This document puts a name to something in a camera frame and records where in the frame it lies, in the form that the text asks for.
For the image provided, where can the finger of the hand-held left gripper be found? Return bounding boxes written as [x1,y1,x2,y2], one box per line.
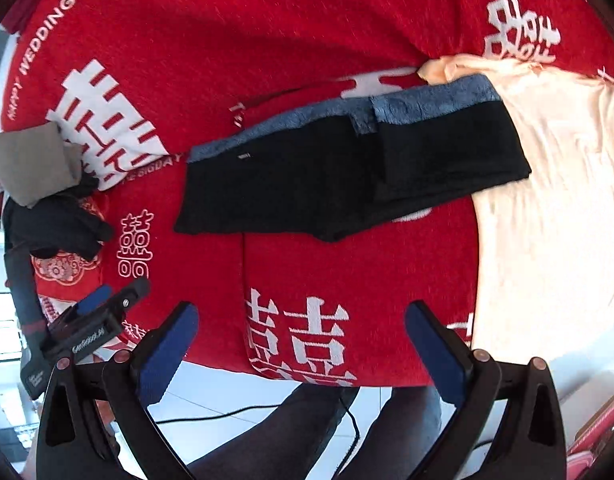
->
[72,284,114,318]
[103,277,152,319]

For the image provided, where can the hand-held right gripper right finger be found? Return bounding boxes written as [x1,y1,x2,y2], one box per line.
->
[404,299,568,480]

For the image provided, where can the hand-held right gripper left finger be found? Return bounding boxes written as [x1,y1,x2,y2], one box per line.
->
[37,301,201,480]

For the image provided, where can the black pants with blue stripes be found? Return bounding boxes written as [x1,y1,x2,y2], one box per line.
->
[174,74,533,244]

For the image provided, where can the person's left forearm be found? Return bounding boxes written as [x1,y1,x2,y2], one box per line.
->
[4,249,50,343]

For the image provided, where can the red ornamented cloth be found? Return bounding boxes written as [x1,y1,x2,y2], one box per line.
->
[30,252,105,306]

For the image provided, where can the dark cloth pile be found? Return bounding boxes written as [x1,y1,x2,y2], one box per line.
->
[2,174,114,262]

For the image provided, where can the person's right leg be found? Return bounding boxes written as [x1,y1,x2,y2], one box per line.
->
[332,385,445,480]

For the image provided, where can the person's leg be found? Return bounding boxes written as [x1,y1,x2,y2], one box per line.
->
[187,382,360,480]
[332,385,445,480]

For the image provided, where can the person's left leg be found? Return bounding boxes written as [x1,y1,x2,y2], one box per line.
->
[187,382,360,480]

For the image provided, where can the grey folded cloth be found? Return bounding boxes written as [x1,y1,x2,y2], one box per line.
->
[0,122,84,208]

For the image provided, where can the cream cloth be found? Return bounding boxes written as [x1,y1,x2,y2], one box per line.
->
[418,54,614,357]

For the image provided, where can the red printed blanket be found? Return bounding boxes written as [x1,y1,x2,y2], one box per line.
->
[0,0,614,390]

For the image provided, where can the black cable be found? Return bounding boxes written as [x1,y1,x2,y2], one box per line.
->
[154,387,360,478]

